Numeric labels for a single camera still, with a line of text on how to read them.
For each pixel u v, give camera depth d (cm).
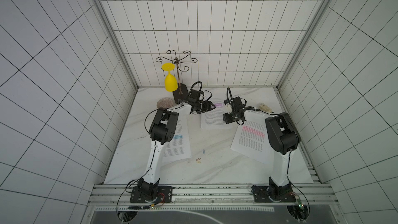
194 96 87
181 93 114
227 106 92
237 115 76
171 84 91
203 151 87
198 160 85
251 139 92
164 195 72
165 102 106
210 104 95
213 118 101
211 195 74
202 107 92
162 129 60
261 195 73
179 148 88
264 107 103
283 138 53
